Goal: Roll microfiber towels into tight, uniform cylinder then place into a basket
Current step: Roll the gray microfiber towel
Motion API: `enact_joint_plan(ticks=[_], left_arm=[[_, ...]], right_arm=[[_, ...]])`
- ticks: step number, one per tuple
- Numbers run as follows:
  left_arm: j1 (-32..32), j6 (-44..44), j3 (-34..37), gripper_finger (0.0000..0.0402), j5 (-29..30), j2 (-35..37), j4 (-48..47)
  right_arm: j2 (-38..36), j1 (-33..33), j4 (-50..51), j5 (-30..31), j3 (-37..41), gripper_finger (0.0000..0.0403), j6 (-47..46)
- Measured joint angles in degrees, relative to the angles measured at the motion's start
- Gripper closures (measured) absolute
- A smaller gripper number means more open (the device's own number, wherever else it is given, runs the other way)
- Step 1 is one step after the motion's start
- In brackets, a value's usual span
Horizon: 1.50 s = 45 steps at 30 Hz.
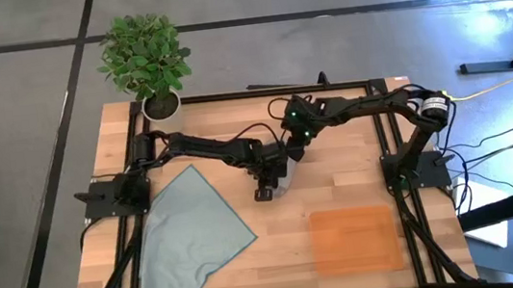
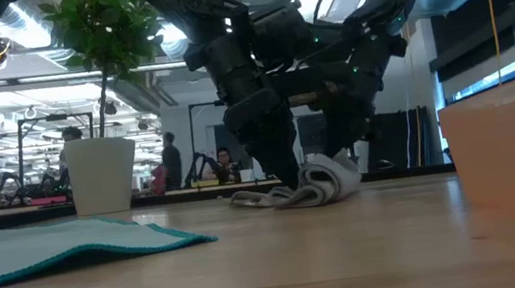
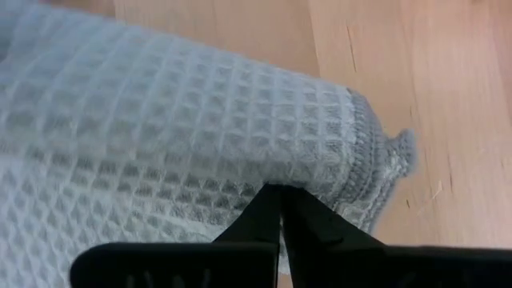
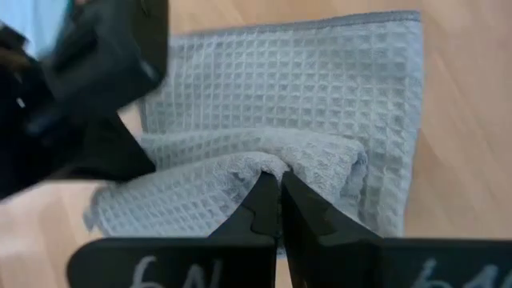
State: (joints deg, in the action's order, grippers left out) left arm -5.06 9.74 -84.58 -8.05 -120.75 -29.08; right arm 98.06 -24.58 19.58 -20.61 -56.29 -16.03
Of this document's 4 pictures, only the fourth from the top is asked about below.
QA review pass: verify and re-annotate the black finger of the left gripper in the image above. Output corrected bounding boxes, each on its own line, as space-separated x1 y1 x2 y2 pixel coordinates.
0 113 158 201

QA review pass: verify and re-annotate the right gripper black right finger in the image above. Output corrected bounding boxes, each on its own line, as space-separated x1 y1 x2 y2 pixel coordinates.
281 170 512 288

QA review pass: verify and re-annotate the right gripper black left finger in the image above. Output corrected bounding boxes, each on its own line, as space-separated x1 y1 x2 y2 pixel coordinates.
66 170 282 288

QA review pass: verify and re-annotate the grey waffle microfiber towel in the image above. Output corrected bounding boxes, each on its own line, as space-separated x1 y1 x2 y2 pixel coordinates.
82 10 425 257

